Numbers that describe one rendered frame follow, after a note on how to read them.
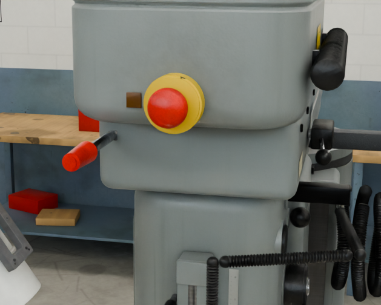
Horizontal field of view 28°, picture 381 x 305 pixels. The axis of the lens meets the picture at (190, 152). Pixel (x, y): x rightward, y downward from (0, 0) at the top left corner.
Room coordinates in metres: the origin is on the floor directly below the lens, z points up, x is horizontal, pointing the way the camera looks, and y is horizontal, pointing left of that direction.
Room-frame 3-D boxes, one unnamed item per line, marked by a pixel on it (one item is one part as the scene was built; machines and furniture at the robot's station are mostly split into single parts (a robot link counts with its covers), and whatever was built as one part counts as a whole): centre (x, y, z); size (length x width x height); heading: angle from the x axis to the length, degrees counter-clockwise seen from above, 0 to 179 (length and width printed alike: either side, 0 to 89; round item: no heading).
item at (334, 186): (0.98, -0.17, 1.60); 0.08 x 0.02 x 0.04; 78
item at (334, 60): (0.99, -0.18, 1.79); 0.45 x 0.04 x 0.04; 168
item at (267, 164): (1.03, -0.04, 1.68); 0.34 x 0.24 x 0.10; 168
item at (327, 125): (1.02, -0.18, 1.66); 0.12 x 0.04 x 0.04; 168
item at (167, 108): (0.74, 0.02, 1.76); 0.04 x 0.03 x 0.04; 78
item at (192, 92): (0.76, 0.02, 1.76); 0.06 x 0.02 x 0.06; 78
